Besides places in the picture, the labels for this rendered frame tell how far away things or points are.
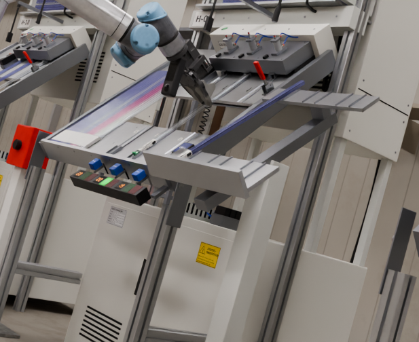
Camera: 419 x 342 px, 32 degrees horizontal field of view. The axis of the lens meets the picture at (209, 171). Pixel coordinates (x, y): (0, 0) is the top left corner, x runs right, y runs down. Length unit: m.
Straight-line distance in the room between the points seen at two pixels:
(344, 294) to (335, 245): 3.37
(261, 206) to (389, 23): 0.98
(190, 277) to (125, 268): 0.32
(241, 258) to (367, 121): 0.87
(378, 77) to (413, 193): 3.16
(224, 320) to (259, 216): 0.27
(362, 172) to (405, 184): 0.41
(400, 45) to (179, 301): 1.13
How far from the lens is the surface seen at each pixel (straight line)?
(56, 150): 2.43
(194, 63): 2.19
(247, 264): 1.80
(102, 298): 2.58
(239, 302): 1.82
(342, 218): 5.94
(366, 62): 2.47
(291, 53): 2.27
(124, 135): 2.30
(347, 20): 2.35
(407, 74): 2.66
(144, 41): 1.94
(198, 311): 2.21
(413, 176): 5.66
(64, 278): 2.67
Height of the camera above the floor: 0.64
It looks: 3 degrees up
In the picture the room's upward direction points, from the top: 16 degrees clockwise
